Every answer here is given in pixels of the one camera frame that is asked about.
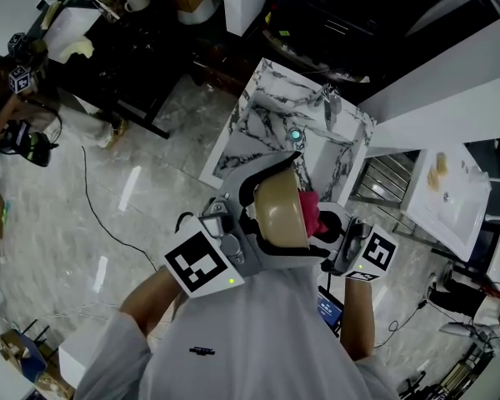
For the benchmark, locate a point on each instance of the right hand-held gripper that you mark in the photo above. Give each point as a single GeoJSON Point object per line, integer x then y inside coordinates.
{"type": "Point", "coordinates": [379, 252]}

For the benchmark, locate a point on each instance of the person's right forearm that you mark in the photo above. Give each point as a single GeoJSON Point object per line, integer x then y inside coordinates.
{"type": "Point", "coordinates": [358, 319]}

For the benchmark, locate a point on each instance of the white ceramic sink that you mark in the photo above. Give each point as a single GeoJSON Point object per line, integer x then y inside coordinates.
{"type": "Point", "coordinates": [450, 206]}

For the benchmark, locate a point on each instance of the metal rack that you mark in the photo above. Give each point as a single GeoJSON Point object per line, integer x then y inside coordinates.
{"type": "Point", "coordinates": [385, 181]}

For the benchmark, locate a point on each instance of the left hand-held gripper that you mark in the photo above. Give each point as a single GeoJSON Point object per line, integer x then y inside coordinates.
{"type": "Point", "coordinates": [200, 261]}

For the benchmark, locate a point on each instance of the person's white shirt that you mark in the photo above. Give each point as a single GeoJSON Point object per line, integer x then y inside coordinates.
{"type": "Point", "coordinates": [250, 340]}

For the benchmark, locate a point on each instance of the chrome faucet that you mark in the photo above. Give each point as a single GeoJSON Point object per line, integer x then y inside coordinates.
{"type": "Point", "coordinates": [330, 102]}

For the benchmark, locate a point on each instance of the person's left forearm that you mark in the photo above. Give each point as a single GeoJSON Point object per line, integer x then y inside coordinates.
{"type": "Point", "coordinates": [154, 302]}

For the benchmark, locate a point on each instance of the black tablet with blue screen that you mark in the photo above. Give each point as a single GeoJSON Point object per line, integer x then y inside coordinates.
{"type": "Point", "coordinates": [329, 308]}

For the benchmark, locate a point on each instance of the yellow sponge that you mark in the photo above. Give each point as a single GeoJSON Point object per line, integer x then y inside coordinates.
{"type": "Point", "coordinates": [436, 171]}

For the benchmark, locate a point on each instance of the white pillar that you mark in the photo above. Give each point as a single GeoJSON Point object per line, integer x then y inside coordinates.
{"type": "Point", "coordinates": [246, 2]}

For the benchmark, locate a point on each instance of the round sink drain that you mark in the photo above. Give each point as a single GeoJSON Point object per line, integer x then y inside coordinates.
{"type": "Point", "coordinates": [296, 134]}

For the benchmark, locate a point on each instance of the white low block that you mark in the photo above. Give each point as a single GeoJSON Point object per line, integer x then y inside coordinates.
{"type": "Point", "coordinates": [81, 354]}

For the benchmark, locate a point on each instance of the black table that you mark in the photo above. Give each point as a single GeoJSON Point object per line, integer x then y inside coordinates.
{"type": "Point", "coordinates": [141, 65]}

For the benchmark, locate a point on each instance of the marble sink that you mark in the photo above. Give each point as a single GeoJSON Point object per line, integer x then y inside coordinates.
{"type": "Point", "coordinates": [275, 111]}

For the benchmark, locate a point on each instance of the white box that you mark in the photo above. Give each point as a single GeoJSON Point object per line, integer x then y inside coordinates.
{"type": "Point", "coordinates": [73, 25]}

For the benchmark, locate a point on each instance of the tan bowl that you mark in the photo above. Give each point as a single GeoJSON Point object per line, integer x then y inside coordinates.
{"type": "Point", "coordinates": [281, 211]}

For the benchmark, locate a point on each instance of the black cabinet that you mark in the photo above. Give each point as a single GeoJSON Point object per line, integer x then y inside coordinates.
{"type": "Point", "coordinates": [341, 19]}

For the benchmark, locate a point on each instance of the white countertop slab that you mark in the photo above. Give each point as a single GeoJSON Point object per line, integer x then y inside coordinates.
{"type": "Point", "coordinates": [450, 94]}

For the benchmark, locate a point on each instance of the red cloth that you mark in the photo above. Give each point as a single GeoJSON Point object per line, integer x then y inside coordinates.
{"type": "Point", "coordinates": [310, 208]}

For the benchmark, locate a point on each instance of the open cardboard box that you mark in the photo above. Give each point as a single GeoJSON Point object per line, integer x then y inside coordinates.
{"type": "Point", "coordinates": [25, 361]}

